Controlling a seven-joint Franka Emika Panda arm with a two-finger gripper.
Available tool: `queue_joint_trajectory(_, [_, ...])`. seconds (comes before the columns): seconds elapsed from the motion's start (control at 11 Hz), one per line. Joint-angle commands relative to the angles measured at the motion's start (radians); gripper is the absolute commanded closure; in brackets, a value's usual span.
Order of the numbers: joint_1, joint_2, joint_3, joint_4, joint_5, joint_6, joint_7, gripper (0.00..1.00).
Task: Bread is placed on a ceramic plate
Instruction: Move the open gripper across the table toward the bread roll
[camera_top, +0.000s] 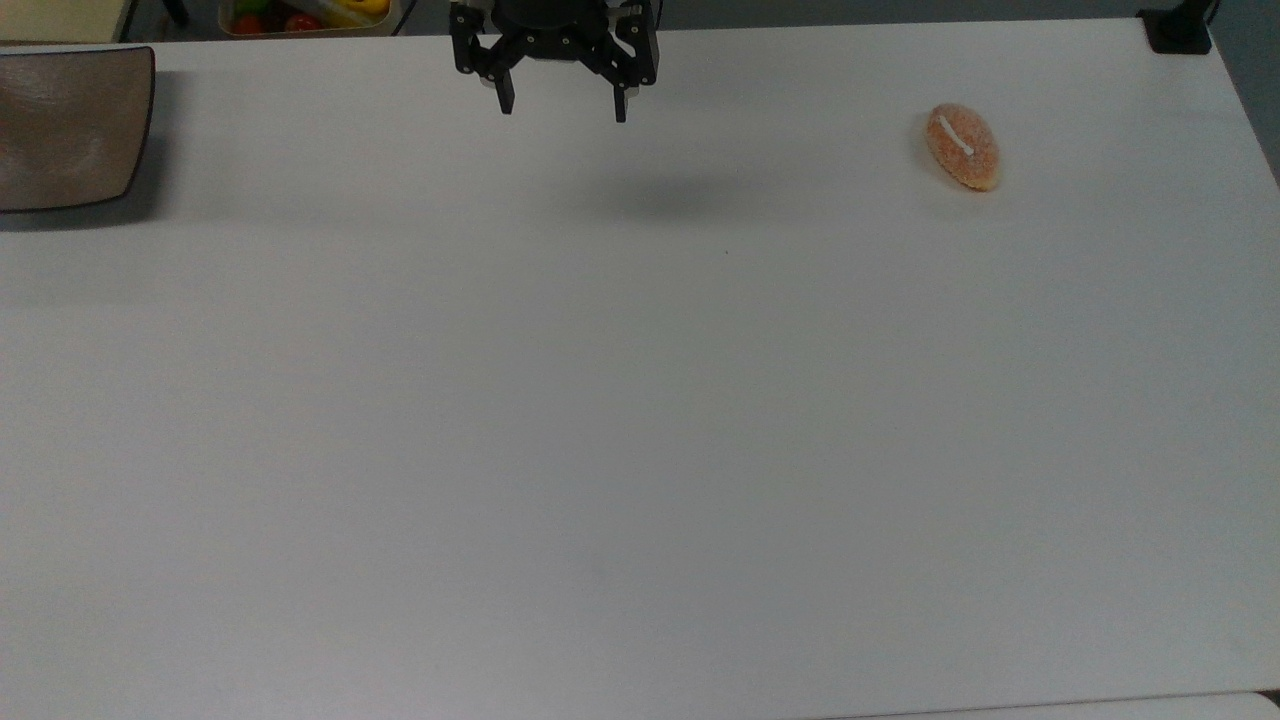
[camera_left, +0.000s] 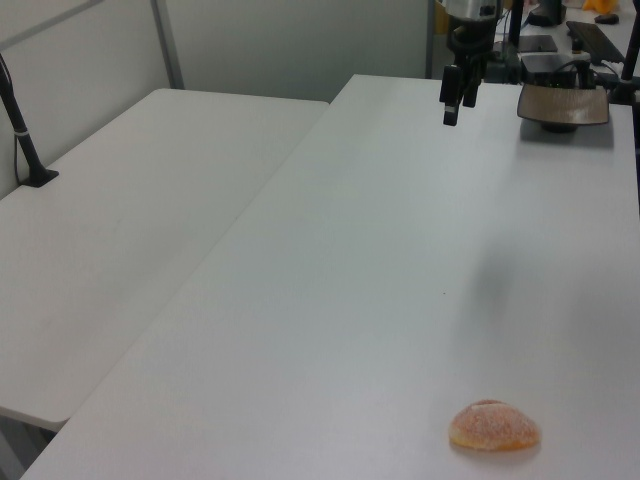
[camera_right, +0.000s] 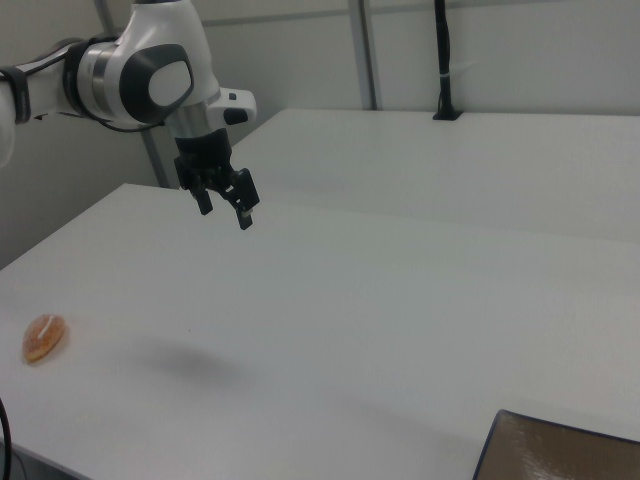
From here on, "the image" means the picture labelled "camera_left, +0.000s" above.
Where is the brown square ceramic plate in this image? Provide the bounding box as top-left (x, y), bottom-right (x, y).
top-left (514, 82), bottom-right (612, 134)

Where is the black monitor base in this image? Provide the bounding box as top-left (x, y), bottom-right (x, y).
top-left (527, 0), bottom-right (565, 29)

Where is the black camera pole with base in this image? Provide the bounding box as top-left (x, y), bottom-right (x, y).
top-left (0, 52), bottom-right (60, 189)

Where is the grey partition post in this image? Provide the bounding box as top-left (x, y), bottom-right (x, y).
top-left (425, 0), bottom-right (437, 80)

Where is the thin black upright pole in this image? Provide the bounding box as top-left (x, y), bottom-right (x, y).
top-left (509, 0), bottom-right (527, 54)

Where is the black electronics box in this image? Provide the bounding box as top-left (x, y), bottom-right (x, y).
top-left (518, 53), bottom-right (597, 90)

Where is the black keyboard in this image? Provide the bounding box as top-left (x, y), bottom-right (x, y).
top-left (565, 20), bottom-right (627, 64)

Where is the round sugared orange bread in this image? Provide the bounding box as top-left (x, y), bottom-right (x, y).
top-left (448, 398), bottom-right (543, 453)

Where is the black gripper silver flange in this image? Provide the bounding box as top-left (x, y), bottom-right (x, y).
top-left (439, 0), bottom-right (504, 126)

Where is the black stand pole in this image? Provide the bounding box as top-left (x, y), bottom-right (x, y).
top-left (606, 29), bottom-right (640, 107)

